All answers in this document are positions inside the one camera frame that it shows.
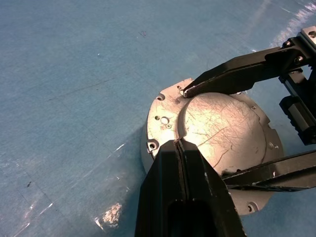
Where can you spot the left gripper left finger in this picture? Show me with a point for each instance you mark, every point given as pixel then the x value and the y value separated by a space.
pixel 158 192

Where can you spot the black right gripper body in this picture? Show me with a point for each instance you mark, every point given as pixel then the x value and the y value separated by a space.
pixel 296 116

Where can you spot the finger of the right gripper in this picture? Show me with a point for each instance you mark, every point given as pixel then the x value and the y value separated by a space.
pixel 271 174
pixel 234 74

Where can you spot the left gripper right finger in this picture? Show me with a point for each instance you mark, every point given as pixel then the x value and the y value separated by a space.
pixel 207 187

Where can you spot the blue table cover sheet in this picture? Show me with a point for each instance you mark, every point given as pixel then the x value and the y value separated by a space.
pixel 74 98

